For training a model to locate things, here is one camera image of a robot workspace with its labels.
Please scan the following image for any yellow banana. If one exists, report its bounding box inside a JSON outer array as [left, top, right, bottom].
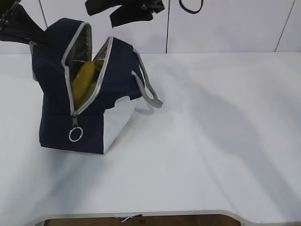
[[71, 61, 95, 109]]

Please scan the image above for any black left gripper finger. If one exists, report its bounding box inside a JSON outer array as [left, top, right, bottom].
[[0, 5, 51, 45]]

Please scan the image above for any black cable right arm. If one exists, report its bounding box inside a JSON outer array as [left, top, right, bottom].
[[178, 0, 203, 14]]

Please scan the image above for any navy blue lunch bag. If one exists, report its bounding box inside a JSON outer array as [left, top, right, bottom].
[[30, 18, 163, 154]]

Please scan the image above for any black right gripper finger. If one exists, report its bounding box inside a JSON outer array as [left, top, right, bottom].
[[110, 0, 165, 28], [85, 0, 122, 16]]

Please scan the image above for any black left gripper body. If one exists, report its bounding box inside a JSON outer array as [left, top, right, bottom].
[[0, 0, 21, 31]]

